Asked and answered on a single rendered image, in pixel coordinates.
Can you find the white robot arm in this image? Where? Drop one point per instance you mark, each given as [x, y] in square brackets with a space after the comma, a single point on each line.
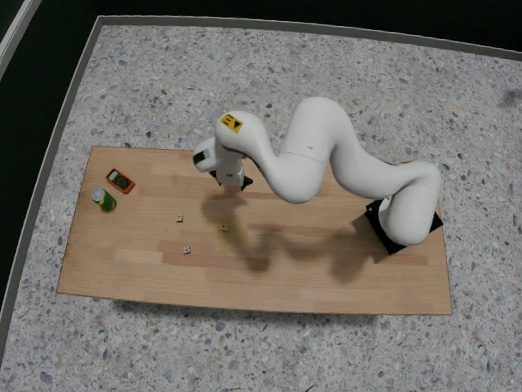
[320, 131]

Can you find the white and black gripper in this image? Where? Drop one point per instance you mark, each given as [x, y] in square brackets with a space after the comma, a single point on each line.
[237, 181]

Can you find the green drink can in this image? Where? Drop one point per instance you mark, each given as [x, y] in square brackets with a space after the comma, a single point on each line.
[104, 199]

